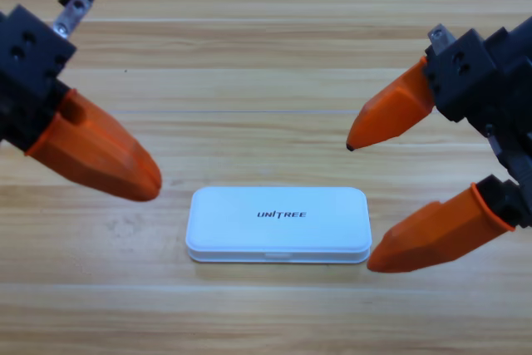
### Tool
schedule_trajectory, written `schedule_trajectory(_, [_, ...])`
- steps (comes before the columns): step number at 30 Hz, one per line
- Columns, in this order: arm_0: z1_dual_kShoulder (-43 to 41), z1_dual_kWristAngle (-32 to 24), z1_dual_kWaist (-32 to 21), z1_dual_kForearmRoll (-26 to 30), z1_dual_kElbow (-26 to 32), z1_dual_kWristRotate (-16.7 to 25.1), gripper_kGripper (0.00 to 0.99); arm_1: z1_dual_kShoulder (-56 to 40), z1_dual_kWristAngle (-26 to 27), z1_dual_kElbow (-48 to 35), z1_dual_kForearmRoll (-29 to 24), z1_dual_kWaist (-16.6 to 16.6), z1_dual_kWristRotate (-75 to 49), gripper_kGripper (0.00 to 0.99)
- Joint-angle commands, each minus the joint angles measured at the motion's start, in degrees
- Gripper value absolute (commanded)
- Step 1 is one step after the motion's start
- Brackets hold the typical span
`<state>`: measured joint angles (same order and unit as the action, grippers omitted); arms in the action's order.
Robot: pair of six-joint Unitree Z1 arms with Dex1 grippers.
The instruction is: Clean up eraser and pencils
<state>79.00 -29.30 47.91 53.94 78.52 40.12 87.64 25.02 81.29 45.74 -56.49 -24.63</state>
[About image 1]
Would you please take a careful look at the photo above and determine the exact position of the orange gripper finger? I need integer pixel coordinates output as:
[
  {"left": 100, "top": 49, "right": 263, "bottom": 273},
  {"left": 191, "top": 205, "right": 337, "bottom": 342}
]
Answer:
[
  {"left": 366, "top": 175, "right": 521, "bottom": 274},
  {"left": 0, "top": 2, "right": 164, "bottom": 203}
]

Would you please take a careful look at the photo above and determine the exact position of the white Unitree pencil case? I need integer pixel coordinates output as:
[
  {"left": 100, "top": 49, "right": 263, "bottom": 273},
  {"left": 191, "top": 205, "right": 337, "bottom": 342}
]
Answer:
[{"left": 185, "top": 186, "right": 372, "bottom": 265}]

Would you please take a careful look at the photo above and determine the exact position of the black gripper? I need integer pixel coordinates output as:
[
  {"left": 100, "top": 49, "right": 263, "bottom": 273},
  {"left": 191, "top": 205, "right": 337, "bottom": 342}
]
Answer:
[
  {"left": 52, "top": 0, "right": 96, "bottom": 39},
  {"left": 345, "top": 16, "right": 532, "bottom": 228}
]

